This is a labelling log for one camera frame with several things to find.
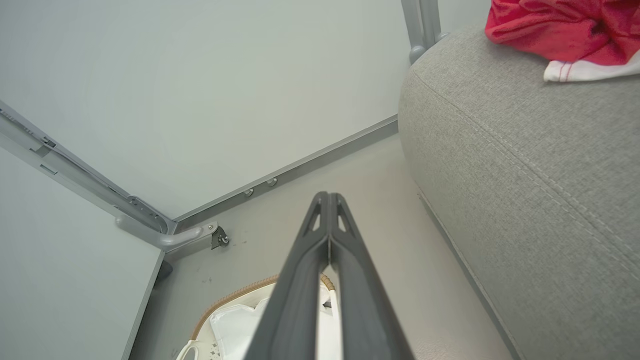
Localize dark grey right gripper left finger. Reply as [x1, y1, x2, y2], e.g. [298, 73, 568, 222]
[244, 191, 331, 360]

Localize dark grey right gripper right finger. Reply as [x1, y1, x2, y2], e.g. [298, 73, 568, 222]
[328, 192, 417, 360]

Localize red garment with white trim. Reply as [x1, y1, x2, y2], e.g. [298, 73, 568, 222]
[484, 0, 640, 84]

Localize grey fabric sofa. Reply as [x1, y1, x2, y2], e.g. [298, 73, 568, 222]
[398, 24, 640, 360]

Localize white laundry basket brown rim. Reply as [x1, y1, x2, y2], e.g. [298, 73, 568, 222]
[174, 272, 342, 360]

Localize white mesh cloth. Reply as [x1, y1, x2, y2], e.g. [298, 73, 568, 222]
[209, 267, 345, 360]

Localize black caster wheel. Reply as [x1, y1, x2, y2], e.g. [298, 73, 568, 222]
[210, 225, 230, 250]

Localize grey partition foot with caster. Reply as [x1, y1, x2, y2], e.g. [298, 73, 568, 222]
[114, 214, 221, 252]

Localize grey double partition foot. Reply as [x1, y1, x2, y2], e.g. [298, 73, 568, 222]
[401, 0, 449, 65]

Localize grey partition bottom rail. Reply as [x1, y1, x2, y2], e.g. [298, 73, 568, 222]
[172, 114, 400, 232]

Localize grey partition post with bracket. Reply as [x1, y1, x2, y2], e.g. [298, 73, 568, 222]
[0, 100, 177, 236]

